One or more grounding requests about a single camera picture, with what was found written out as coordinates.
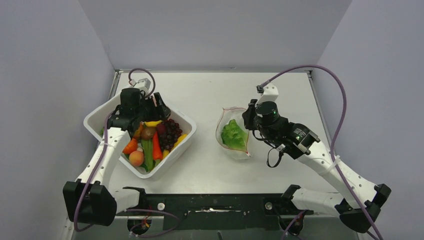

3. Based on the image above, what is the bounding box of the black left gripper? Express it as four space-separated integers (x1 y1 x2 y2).
135 92 170 123

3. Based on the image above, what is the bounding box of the green lettuce head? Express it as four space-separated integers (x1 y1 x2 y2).
220 119 249 151

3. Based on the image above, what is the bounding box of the clear orange-zip bag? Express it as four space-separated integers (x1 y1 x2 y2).
215 106 252 161

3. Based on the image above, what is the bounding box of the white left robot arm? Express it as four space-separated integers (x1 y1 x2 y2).
62 87 171 232

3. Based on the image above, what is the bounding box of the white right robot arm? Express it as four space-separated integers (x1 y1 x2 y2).
242 99 391 234

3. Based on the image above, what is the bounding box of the white plastic food bin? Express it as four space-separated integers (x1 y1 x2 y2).
78 79 197 185

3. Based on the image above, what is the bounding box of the yellow banana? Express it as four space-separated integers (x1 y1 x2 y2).
145 120 187 160

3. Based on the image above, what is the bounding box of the magenta purple fruit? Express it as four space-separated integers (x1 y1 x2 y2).
156 123 167 136

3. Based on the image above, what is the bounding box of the brown round fruit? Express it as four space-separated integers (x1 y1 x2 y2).
140 127 157 141

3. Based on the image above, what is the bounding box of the purple grape bunch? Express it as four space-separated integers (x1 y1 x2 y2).
158 118 183 151

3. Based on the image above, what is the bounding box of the orange carrot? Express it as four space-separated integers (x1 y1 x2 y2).
152 132 163 161

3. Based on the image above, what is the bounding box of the peach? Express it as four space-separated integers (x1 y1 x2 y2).
128 150 145 167

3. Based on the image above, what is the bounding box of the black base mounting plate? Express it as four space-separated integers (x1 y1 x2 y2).
119 193 300 231

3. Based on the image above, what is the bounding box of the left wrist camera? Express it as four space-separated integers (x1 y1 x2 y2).
129 78 152 96

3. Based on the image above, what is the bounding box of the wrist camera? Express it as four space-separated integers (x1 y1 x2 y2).
129 78 152 96
255 83 279 106

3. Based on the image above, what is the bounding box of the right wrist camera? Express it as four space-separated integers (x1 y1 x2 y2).
255 83 279 106

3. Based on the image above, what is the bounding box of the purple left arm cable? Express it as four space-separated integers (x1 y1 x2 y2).
72 67 181 239

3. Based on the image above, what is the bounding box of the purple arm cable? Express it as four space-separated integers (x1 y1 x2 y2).
258 64 385 240
72 67 181 239

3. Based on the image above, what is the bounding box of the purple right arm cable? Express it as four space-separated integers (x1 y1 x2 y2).
258 64 385 240

